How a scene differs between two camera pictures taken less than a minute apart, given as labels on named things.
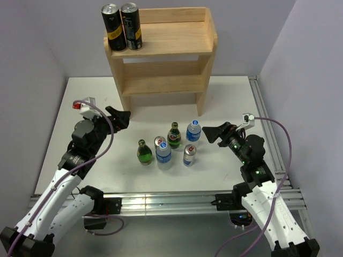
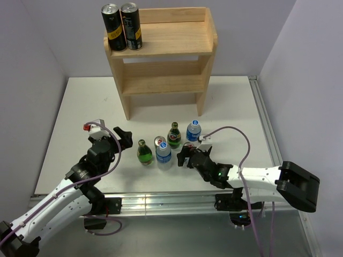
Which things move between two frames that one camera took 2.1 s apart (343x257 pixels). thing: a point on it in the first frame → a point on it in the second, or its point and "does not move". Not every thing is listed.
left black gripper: [119, 119] → [125, 142]
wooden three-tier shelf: [178, 44] does not move
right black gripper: [224, 131] → [184, 153]
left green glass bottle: [144, 154] does not move
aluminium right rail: [270, 139] does not move
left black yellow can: [115, 33] does not move
